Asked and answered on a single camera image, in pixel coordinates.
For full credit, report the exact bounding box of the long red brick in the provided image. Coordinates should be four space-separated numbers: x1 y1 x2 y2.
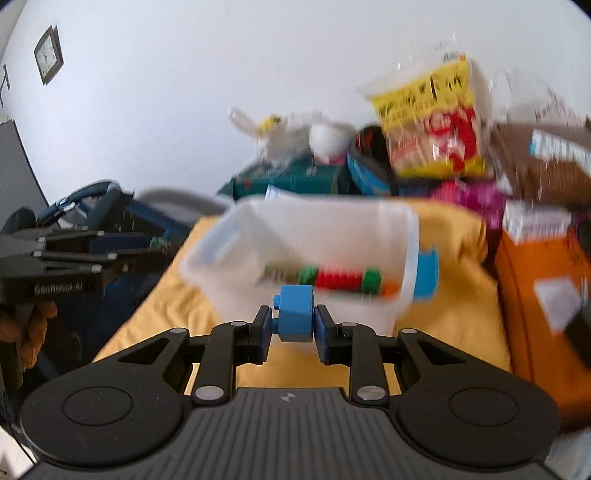
315 269 363 292

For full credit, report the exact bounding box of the small blue block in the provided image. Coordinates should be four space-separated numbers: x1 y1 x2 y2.
271 285 314 343

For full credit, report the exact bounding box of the green patterned tile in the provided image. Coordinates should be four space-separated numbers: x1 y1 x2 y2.
297 264 320 285

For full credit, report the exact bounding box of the green duplo brick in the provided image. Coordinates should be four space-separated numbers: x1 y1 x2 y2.
361 268 382 295

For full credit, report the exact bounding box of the person left hand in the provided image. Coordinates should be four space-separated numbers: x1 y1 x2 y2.
1 302 57 369

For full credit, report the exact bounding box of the dark blue bag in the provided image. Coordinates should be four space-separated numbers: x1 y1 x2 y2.
0 180 195 370

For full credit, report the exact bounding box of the white plastic bin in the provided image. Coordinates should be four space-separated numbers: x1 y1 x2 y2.
179 196 419 335

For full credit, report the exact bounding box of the yellow cloth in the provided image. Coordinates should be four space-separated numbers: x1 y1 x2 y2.
97 199 511 388

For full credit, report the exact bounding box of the green tissue pack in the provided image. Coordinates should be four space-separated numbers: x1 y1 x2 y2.
217 157 361 200

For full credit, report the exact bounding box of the pink shiny bag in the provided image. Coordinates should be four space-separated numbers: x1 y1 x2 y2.
430 179 507 230

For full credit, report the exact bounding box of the orange box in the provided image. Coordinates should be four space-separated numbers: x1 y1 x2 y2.
495 232 590 431

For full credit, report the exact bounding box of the white ball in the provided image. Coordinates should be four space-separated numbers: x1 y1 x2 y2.
308 123 353 159

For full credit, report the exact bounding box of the small white box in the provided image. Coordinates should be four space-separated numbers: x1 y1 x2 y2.
502 200 572 245

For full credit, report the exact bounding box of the white plastic bag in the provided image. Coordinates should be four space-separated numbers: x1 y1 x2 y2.
229 108 328 164

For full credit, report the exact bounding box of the yellow shrimp cracker bag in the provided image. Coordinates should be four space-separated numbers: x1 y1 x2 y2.
359 38 488 180

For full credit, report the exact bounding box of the brown parcel bag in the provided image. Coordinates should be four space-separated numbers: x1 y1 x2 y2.
490 123 590 210

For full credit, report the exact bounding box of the wall clock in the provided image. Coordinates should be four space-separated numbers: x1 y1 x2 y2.
34 26 64 85

